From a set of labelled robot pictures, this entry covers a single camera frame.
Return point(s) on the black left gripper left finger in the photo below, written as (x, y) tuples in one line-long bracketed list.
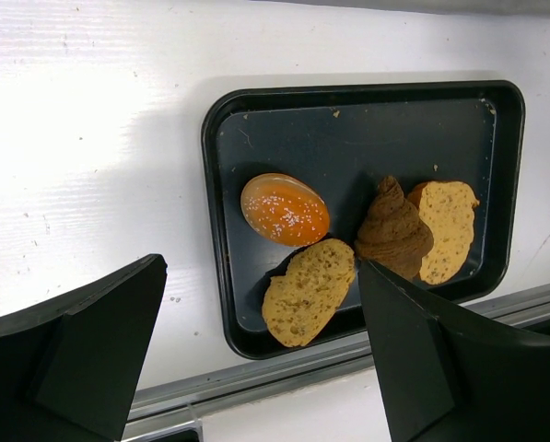
[(69, 366)]

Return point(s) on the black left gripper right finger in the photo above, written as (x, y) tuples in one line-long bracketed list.
[(449, 374)]

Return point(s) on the sesame bun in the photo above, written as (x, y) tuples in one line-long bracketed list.
[(284, 210)]

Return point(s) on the bread slice lower left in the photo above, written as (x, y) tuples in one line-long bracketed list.
[(298, 305)]

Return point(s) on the bread slice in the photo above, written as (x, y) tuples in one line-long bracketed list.
[(447, 208), (298, 305)]

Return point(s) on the bread slice middle right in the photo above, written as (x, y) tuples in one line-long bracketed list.
[(447, 208)]

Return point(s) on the brown chocolate croissant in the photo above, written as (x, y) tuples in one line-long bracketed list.
[(393, 234)]

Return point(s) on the black baking tray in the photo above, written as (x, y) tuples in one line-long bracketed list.
[(342, 141)]

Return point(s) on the aluminium front rail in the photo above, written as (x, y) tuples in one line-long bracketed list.
[(178, 406)]

